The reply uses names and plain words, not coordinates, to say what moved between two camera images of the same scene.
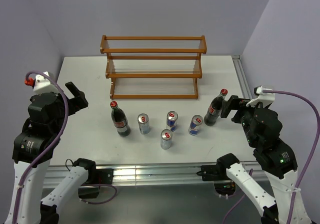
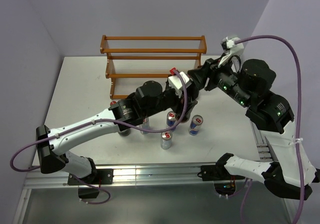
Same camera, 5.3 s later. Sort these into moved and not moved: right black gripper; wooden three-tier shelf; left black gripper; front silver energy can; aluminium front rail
Moved: left black gripper; right black gripper
Not moved: aluminium front rail; wooden three-tier shelf; front silver energy can
